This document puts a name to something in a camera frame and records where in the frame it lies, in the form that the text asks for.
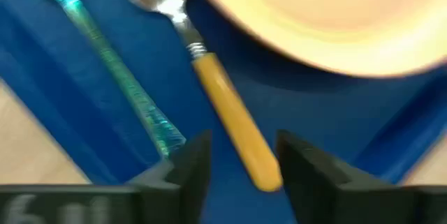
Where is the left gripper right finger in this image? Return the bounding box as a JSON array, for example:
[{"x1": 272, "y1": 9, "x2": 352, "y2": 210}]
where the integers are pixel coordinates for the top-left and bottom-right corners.
[{"x1": 275, "y1": 129, "x2": 447, "y2": 224}]

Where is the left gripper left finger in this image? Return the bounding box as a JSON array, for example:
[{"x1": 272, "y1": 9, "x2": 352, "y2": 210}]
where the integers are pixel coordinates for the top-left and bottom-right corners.
[{"x1": 0, "y1": 129, "x2": 213, "y2": 224}]

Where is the spoon with yellow handle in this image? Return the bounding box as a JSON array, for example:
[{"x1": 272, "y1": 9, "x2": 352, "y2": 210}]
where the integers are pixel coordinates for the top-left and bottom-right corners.
[{"x1": 111, "y1": 0, "x2": 284, "y2": 193}]

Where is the peach round plate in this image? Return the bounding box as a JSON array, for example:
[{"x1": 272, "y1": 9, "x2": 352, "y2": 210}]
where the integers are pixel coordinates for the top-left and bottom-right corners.
[{"x1": 190, "y1": 0, "x2": 447, "y2": 79}]

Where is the blue plastic tray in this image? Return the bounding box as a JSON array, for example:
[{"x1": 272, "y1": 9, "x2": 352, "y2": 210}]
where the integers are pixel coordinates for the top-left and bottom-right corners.
[{"x1": 0, "y1": 0, "x2": 447, "y2": 224}]

